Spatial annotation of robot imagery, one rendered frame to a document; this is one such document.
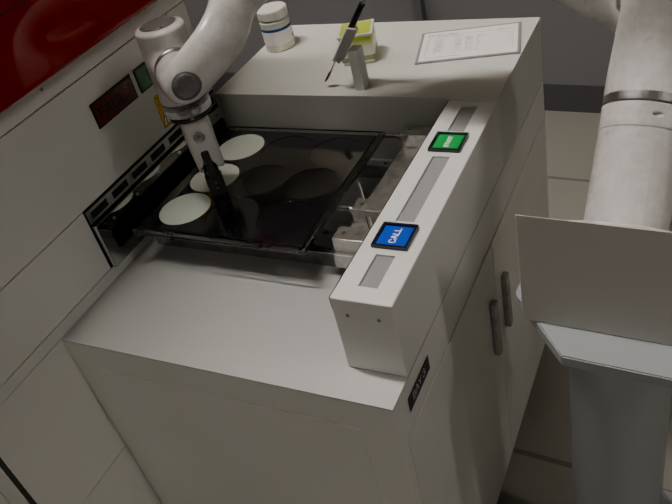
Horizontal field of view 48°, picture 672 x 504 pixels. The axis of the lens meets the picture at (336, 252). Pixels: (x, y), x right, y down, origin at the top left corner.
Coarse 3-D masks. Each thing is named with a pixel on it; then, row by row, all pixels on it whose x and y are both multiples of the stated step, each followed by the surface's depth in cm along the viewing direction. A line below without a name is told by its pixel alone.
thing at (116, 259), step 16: (224, 128) 166; (176, 144) 152; (160, 160) 148; (176, 160) 151; (144, 176) 144; (160, 176) 147; (128, 192) 141; (144, 192) 144; (112, 208) 137; (128, 208) 140; (96, 224) 134; (112, 224) 137; (112, 240) 137; (128, 240) 141; (112, 256) 138
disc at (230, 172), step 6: (222, 168) 149; (228, 168) 148; (234, 168) 148; (198, 174) 149; (204, 174) 149; (222, 174) 147; (228, 174) 146; (234, 174) 146; (192, 180) 148; (198, 180) 147; (204, 180) 147; (228, 180) 145; (192, 186) 146; (198, 186) 145; (204, 186) 145
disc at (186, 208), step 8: (176, 200) 143; (184, 200) 142; (192, 200) 142; (200, 200) 141; (208, 200) 141; (168, 208) 141; (176, 208) 141; (184, 208) 140; (192, 208) 140; (200, 208) 139; (208, 208) 138; (160, 216) 140; (168, 216) 139; (176, 216) 139; (184, 216) 138; (192, 216) 137; (168, 224) 137; (176, 224) 136
